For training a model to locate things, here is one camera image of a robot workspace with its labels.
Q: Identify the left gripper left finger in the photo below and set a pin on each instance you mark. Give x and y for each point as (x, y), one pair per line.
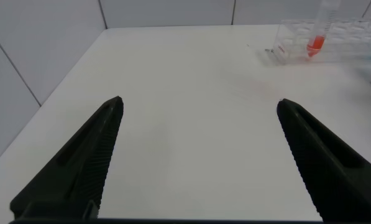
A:
(76, 174)

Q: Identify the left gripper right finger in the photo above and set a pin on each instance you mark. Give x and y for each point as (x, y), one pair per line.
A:
(337, 174)

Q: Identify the clear plastic test tube rack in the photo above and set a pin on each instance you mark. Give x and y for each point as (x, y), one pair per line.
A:
(346, 40)

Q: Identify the test tube with red pigment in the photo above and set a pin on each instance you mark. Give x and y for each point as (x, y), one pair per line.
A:
(315, 43)

